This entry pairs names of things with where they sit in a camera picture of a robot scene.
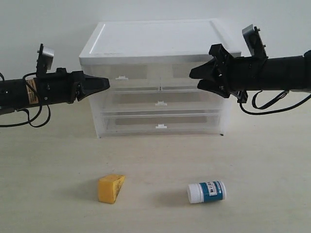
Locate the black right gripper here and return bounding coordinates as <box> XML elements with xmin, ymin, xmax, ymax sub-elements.
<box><xmin>189</xmin><ymin>44</ymin><xmax>267</xmax><ymax>101</ymax></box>

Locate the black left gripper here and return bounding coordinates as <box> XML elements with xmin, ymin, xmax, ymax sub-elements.
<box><xmin>36</xmin><ymin>68</ymin><xmax>110</xmax><ymax>104</ymax></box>

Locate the yellow cheese wedge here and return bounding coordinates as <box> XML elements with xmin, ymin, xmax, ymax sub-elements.
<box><xmin>98</xmin><ymin>174</ymin><xmax>125</xmax><ymax>204</ymax></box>

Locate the white blue pill bottle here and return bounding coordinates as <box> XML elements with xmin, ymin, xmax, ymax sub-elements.
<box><xmin>187</xmin><ymin>181</ymin><xmax>227</xmax><ymax>204</ymax></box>

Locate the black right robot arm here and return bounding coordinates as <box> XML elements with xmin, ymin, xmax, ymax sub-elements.
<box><xmin>189</xmin><ymin>44</ymin><xmax>311</xmax><ymax>103</ymax></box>

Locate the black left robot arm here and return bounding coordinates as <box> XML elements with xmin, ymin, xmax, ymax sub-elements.
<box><xmin>0</xmin><ymin>68</ymin><xmax>110</xmax><ymax>113</ymax></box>

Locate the middle wide clear drawer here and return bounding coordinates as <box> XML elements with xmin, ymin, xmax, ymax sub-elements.
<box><xmin>89</xmin><ymin>90</ymin><xmax>225</xmax><ymax>112</ymax></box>

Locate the wide clear drawer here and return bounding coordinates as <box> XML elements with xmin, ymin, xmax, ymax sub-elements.
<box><xmin>89</xmin><ymin>90</ymin><xmax>225</xmax><ymax>112</ymax></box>
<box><xmin>94</xmin><ymin>110</ymin><xmax>225</xmax><ymax>137</ymax></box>

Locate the bottom wide clear drawer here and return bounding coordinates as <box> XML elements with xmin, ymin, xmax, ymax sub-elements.
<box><xmin>94</xmin><ymin>110</ymin><xmax>225</xmax><ymax>137</ymax></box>

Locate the white plastic drawer cabinet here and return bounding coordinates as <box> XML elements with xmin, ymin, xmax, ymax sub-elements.
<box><xmin>79</xmin><ymin>19</ymin><xmax>241</xmax><ymax>135</ymax></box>

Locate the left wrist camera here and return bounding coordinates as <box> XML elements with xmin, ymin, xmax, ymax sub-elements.
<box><xmin>36</xmin><ymin>44</ymin><xmax>54</xmax><ymax>75</ymax></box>

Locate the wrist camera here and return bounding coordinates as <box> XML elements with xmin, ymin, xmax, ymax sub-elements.
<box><xmin>242</xmin><ymin>24</ymin><xmax>267</xmax><ymax>59</ymax></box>
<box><xmin>36</xmin><ymin>44</ymin><xmax>54</xmax><ymax>75</ymax></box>

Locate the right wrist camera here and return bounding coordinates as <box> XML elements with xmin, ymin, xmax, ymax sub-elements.
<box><xmin>242</xmin><ymin>24</ymin><xmax>267</xmax><ymax>59</ymax></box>

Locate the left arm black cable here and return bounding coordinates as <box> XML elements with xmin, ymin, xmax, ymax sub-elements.
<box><xmin>0</xmin><ymin>71</ymin><xmax>52</xmax><ymax>128</ymax></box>

